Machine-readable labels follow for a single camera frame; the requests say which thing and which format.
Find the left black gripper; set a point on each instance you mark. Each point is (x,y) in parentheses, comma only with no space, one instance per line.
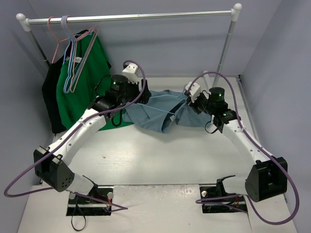
(145,92)

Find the light blue wire hanger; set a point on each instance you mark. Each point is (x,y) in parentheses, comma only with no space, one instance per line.
(165,102)

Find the blue-grey t-shirt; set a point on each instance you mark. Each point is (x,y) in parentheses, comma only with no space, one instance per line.
(161,124)

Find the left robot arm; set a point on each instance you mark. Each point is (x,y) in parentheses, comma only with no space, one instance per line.
(52,163)

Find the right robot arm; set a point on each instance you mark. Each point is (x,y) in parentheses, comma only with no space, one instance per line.
(265,179)

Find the green t-shirt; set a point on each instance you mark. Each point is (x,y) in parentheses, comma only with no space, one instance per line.
(94,79)

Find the black t-shirt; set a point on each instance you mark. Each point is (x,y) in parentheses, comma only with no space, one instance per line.
(49,93)

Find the silver clothes rack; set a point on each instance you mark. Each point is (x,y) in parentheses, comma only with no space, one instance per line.
(234,13)

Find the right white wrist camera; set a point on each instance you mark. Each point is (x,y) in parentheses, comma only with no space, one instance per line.
(192,91)

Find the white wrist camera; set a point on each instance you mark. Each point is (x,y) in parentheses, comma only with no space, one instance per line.
(131,73)
(192,91)

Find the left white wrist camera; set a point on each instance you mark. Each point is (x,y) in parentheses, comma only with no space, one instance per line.
(131,73)

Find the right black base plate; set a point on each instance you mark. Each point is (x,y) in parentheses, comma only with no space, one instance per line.
(215,200)

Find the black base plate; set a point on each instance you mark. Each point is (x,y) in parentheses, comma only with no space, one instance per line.
(215,200)
(81,206)

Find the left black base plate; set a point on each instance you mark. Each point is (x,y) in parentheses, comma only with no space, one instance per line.
(81,206)

